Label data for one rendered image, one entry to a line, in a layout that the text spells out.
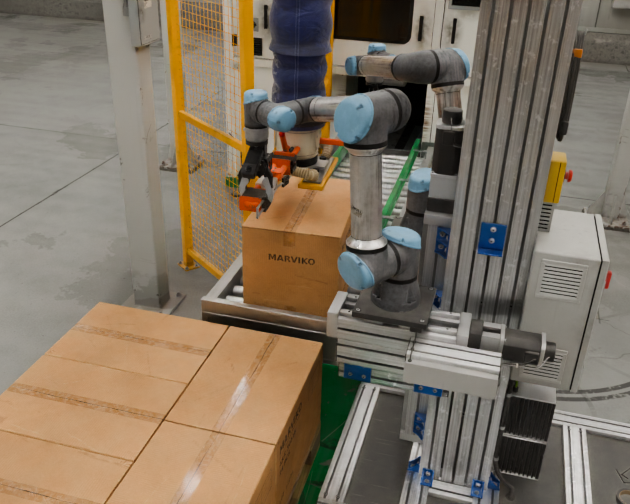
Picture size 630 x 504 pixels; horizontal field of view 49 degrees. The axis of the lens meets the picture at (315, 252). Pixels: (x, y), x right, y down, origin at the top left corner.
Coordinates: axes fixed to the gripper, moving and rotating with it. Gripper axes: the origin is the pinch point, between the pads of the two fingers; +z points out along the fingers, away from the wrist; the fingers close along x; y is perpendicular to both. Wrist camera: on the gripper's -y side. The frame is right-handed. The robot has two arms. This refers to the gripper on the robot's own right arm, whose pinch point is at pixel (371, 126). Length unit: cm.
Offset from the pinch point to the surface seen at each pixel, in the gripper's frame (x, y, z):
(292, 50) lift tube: -26, 42, -38
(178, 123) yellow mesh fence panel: -117, -68, 29
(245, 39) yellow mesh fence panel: -62, -17, -30
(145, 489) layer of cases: -43, 153, 71
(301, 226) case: -20, 48, 29
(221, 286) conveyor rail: -55, 43, 64
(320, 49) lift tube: -17, 38, -38
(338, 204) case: -9.1, 23.2, 28.4
